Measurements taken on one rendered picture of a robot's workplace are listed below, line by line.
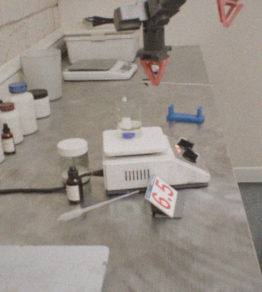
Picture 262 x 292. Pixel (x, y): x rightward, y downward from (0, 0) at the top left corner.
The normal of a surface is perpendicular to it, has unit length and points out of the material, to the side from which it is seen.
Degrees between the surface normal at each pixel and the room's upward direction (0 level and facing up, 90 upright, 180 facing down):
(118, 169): 90
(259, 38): 90
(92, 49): 94
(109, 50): 94
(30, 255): 0
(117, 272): 0
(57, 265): 0
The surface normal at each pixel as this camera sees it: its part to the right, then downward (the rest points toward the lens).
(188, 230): -0.06, -0.92
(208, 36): -0.08, 0.39
